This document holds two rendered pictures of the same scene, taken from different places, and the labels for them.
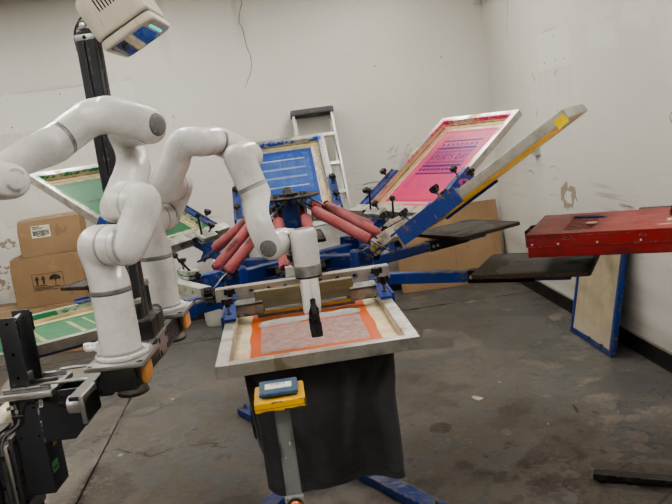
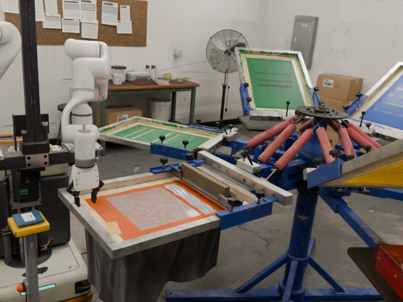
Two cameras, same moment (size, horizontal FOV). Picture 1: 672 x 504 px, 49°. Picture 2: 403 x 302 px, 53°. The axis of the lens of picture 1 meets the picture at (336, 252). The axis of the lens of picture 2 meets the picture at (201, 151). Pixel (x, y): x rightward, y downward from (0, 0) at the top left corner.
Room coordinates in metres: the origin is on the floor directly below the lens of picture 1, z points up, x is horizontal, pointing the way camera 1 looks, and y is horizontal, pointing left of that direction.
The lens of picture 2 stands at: (1.58, -1.37, 1.78)
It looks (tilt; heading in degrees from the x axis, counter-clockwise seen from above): 18 degrees down; 56
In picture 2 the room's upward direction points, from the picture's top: 5 degrees clockwise
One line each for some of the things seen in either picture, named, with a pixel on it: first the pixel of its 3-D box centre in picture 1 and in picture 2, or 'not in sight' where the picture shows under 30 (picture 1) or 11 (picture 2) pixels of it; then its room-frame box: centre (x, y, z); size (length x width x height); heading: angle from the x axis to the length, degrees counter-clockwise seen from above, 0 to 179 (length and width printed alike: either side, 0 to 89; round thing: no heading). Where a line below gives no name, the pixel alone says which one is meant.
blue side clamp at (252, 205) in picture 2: (382, 293); (244, 213); (2.66, -0.15, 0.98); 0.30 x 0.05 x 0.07; 4
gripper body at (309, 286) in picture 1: (310, 291); (85, 175); (2.03, 0.08, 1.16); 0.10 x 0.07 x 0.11; 4
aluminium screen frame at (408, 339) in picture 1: (311, 322); (165, 200); (2.40, 0.11, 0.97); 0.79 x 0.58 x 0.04; 4
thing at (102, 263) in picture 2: (327, 422); (105, 262); (2.11, 0.09, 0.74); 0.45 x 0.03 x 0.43; 94
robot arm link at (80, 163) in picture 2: (307, 269); (86, 160); (2.04, 0.08, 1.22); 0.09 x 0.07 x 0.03; 4
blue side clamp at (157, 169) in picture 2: (231, 316); (176, 171); (2.62, 0.41, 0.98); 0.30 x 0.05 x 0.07; 4
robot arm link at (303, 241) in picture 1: (292, 246); (87, 140); (2.05, 0.12, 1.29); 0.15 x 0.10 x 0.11; 74
